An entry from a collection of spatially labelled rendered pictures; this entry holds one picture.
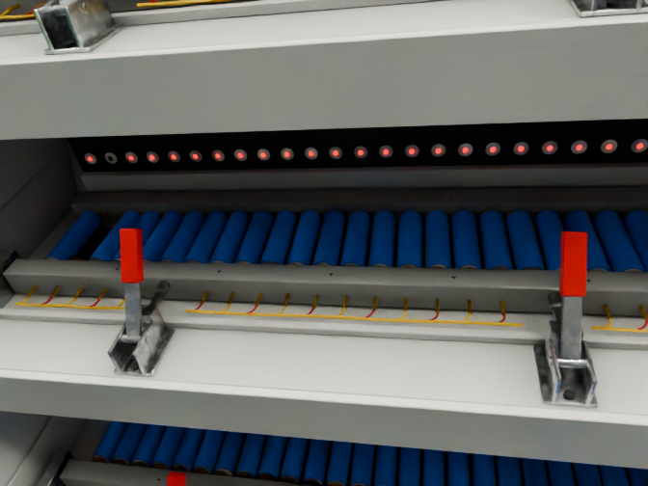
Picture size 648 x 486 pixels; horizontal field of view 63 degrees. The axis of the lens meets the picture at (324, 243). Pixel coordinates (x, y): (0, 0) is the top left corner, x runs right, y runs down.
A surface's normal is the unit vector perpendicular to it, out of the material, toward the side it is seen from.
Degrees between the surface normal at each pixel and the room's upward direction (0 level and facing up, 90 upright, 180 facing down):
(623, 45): 110
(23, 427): 90
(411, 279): 20
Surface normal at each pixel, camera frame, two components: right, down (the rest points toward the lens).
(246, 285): -0.16, 0.64
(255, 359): -0.12, -0.77
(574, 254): -0.20, 0.07
